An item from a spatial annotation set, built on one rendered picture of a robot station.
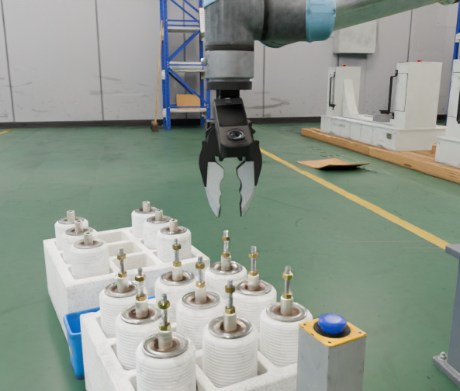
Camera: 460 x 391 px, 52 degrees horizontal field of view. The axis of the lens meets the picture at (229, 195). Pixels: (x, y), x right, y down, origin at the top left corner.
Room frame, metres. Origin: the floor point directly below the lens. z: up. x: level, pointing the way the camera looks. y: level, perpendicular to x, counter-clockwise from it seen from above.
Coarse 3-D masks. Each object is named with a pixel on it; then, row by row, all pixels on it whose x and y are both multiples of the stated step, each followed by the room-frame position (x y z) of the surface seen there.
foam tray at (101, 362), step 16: (80, 320) 0.92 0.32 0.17; (96, 320) 0.90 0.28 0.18; (96, 336) 0.83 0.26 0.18; (96, 352) 0.79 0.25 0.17; (112, 352) 0.78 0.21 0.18; (96, 368) 0.80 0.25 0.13; (112, 368) 0.73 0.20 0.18; (272, 368) 0.73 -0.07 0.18; (288, 368) 0.73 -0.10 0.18; (96, 384) 0.81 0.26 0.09; (112, 384) 0.69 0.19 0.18; (128, 384) 0.68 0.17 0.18; (208, 384) 0.68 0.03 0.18; (240, 384) 0.68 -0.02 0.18; (256, 384) 0.68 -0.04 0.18; (272, 384) 0.69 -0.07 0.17; (288, 384) 0.71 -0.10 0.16
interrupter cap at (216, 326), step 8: (216, 320) 0.76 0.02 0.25; (240, 320) 0.76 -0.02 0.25; (248, 320) 0.76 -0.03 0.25; (208, 328) 0.73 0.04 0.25; (216, 328) 0.73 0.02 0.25; (240, 328) 0.73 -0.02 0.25; (248, 328) 0.73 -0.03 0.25; (216, 336) 0.71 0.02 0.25; (224, 336) 0.70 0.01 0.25; (232, 336) 0.70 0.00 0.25; (240, 336) 0.71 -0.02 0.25
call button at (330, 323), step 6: (324, 318) 0.62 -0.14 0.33; (330, 318) 0.62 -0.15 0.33; (336, 318) 0.62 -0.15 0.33; (342, 318) 0.63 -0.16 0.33; (324, 324) 0.61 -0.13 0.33; (330, 324) 0.61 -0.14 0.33; (336, 324) 0.61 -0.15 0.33; (342, 324) 0.61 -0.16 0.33; (324, 330) 0.61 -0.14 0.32; (330, 330) 0.60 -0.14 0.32; (336, 330) 0.60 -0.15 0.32; (342, 330) 0.61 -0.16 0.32
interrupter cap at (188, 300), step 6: (186, 294) 0.86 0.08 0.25; (192, 294) 0.86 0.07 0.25; (210, 294) 0.86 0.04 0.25; (216, 294) 0.86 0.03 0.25; (186, 300) 0.84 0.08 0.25; (192, 300) 0.84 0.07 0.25; (210, 300) 0.84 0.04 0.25; (216, 300) 0.84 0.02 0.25; (186, 306) 0.81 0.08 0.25; (192, 306) 0.81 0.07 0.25; (198, 306) 0.81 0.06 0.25; (204, 306) 0.81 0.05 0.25; (210, 306) 0.81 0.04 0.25
